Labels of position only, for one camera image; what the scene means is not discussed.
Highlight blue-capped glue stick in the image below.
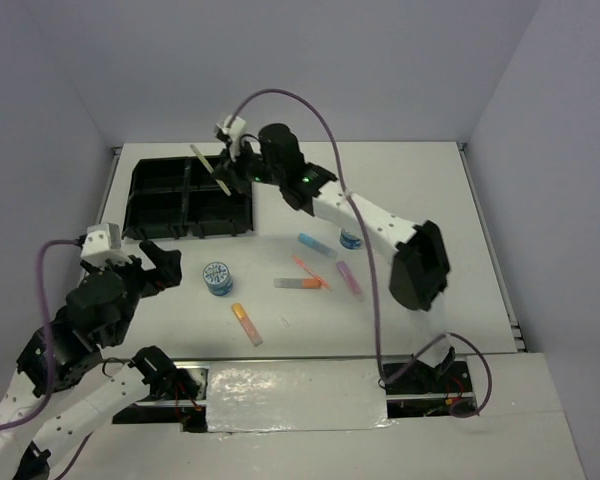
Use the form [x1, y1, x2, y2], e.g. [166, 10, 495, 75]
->
[297, 232, 337, 259]

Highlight silver foil-covered panel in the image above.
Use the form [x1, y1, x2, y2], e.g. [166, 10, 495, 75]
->
[206, 360, 391, 433]

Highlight blue paint jar left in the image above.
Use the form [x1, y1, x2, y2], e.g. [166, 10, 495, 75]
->
[202, 262, 233, 296]

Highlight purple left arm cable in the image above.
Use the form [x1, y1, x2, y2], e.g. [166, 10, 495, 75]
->
[0, 238, 89, 480]

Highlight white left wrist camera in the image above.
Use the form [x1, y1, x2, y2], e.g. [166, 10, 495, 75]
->
[80, 222, 131, 269]

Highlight blue paint jar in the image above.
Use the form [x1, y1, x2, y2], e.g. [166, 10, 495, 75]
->
[202, 262, 233, 296]
[339, 229, 363, 250]

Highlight black four-compartment organizer tray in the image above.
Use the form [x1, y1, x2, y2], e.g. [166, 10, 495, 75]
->
[123, 156, 254, 241]

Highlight thin orange highlighter pen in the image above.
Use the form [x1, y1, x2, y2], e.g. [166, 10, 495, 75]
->
[291, 255, 332, 291]

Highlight orange-capped pink glue stick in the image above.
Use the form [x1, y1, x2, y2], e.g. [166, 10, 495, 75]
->
[231, 303, 263, 347]

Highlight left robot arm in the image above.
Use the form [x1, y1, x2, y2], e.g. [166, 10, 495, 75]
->
[0, 235, 182, 479]

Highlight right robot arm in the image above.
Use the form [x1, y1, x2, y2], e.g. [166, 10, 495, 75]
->
[213, 117, 450, 312]

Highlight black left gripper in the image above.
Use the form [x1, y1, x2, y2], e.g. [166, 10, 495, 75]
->
[82, 239, 183, 345]

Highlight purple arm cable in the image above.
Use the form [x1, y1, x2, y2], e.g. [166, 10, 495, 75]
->
[0, 238, 89, 480]
[227, 88, 494, 419]

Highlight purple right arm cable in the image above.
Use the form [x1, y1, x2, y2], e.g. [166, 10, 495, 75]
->
[227, 88, 494, 419]

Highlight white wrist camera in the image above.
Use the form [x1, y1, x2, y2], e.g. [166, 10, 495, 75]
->
[215, 115, 247, 161]
[80, 222, 131, 269]

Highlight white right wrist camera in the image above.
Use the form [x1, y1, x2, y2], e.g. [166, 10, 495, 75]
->
[215, 115, 247, 161]

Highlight blue paint jar right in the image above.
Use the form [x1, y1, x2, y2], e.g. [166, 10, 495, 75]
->
[339, 229, 363, 250]

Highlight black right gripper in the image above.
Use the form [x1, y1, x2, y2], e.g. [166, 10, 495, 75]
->
[213, 135, 284, 194]

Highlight orange-capped clear marker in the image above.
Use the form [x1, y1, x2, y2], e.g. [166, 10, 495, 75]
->
[273, 278, 322, 289]

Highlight thin yellow highlighter pen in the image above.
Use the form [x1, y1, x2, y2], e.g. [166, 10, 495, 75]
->
[189, 143, 231, 197]

